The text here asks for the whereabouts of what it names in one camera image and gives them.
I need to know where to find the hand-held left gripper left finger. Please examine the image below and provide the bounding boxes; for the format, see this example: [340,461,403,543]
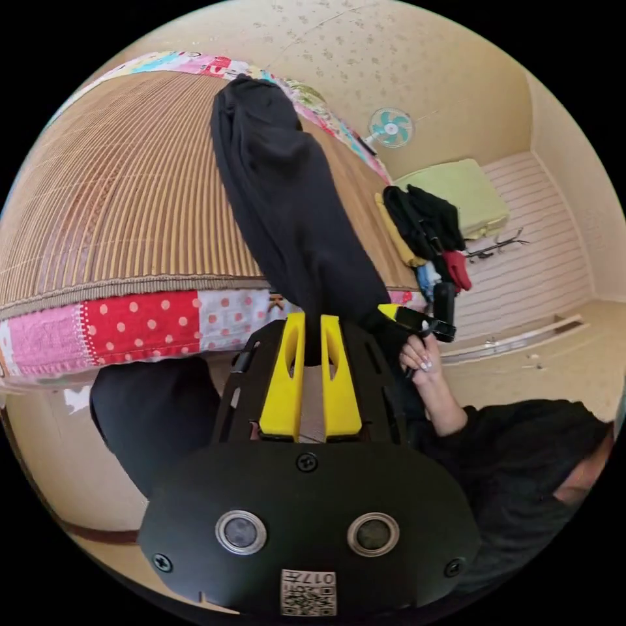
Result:
[258,312,307,442]

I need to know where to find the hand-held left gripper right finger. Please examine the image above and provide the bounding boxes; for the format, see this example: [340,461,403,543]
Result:
[320,314,363,440]

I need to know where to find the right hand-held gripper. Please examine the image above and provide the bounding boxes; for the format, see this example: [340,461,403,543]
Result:
[377,303,458,378]

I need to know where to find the black pants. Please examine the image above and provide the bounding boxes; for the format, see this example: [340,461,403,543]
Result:
[209,74,408,368]

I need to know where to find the person's right forearm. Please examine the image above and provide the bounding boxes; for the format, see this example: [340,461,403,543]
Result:
[423,375,469,437]

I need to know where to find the person's right hand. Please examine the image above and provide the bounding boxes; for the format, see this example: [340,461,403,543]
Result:
[398,332,444,388]

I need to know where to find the pile of clothes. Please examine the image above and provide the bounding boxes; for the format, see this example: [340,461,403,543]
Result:
[374,185,473,303]

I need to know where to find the black clothes hanger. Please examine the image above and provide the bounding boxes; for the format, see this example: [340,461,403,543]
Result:
[464,226,532,261]

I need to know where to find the green folded cushion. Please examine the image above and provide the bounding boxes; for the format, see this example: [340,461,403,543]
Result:
[393,157,511,241]

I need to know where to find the person's body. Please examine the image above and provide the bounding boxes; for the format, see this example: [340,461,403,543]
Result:
[89,355,616,597]

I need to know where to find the bed with woven mat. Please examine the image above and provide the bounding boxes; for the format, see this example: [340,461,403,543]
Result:
[0,50,427,390]

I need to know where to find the teal wall fan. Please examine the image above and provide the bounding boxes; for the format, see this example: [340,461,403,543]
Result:
[365,107,416,151]

